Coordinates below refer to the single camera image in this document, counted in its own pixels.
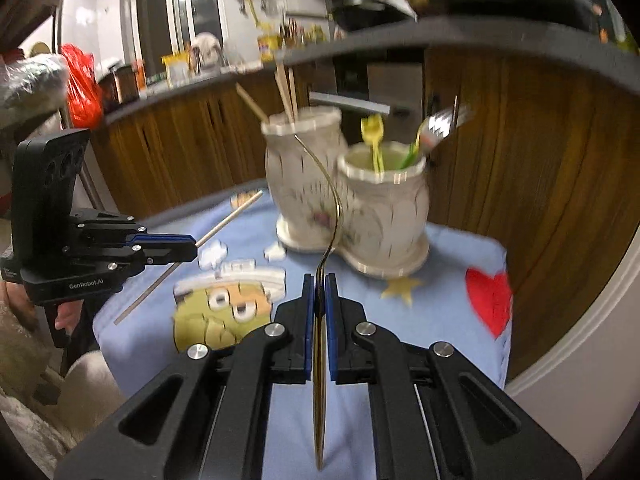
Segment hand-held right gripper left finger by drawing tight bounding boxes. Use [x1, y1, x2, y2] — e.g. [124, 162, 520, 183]
[54, 274, 317, 480]

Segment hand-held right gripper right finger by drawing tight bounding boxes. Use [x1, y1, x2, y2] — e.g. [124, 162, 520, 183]
[325, 274, 583, 480]

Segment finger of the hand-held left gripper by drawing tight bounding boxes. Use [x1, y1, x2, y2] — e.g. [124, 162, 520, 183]
[132, 246, 200, 265]
[125, 232, 197, 251]

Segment small gold fork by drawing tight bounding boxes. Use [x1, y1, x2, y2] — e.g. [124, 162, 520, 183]
[294, 134, 347, 472]

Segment white floral ceramic utensil holder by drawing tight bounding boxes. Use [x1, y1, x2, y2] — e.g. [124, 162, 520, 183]
[261, 105, 432, 279]

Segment yellow plastic fork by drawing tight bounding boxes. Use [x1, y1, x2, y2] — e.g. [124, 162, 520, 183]
[361, 114, 387, 172]

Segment large silver fork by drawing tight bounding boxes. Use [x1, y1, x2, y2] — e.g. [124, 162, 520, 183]
[418, 97, 477, 152]

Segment person's left hand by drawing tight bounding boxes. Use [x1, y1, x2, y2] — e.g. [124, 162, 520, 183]
[52, 302, 85, 334]

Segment blue cartoon printed cloth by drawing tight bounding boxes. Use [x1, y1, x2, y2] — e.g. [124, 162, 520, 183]
[92, 180, 514, 480]

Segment red plastic bag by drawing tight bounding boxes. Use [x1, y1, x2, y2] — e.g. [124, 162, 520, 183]
[60, 43, 104, 129]

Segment clear plastic bag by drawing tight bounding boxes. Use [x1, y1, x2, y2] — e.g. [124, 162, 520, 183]
[0, 51, 69, 112]

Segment dark jar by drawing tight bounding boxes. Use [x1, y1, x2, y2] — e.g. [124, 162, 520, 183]
[100, 62, 141, 104]

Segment yellow packet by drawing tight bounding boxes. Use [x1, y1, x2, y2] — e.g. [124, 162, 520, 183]
[162, 52, 194, 86]

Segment metal shelf rack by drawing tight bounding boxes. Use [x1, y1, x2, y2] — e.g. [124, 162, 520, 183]
[0, 0, 67, 63]

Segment beige fleece cloth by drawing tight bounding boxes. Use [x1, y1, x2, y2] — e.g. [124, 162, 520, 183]
[0, 305, 127, 480]

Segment yellow jar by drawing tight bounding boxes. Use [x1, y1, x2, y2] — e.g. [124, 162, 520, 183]
[257, 35, 281, 64]

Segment glass window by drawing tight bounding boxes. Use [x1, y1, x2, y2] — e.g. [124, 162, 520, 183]
[131, 0, 227, 77]

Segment wooden kitchen cabinet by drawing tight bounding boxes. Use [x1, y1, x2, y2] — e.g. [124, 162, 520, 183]
[92, 45, 640, 381]

